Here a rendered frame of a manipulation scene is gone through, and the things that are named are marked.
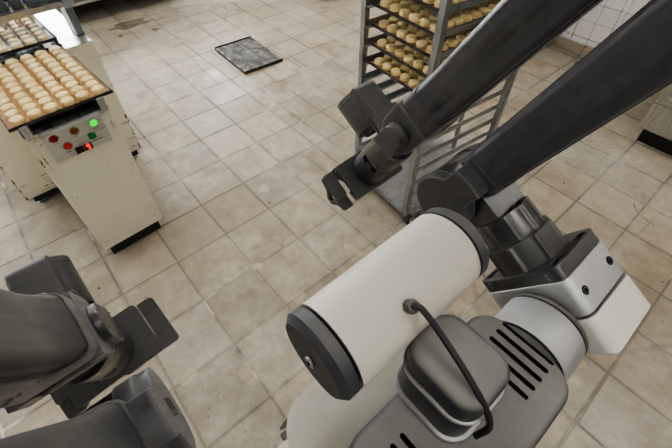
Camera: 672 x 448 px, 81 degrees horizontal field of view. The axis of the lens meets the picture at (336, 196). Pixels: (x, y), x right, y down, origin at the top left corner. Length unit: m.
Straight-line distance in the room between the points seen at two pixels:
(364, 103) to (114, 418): 0.45
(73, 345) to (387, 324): 0.21
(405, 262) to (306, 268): 1.89
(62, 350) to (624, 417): 2.11
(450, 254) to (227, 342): 1.78
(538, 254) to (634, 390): 1.83
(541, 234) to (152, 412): 0.41
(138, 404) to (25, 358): 0.10
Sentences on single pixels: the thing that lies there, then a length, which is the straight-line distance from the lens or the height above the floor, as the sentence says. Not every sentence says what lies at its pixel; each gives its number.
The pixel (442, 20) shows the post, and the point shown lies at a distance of 1.61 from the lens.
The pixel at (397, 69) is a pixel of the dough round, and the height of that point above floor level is 0.88.
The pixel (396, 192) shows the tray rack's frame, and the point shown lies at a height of 0.15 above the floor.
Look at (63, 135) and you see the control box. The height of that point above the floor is 0.81.
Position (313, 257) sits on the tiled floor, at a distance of 2.21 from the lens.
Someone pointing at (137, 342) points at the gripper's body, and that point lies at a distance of 0.56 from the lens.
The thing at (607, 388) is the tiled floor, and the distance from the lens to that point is 2.24.
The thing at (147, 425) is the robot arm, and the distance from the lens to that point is 0.34.
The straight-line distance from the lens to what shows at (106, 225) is 2.35.
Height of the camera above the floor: 1.81
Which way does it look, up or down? 47 degrees down
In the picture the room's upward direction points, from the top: straight up
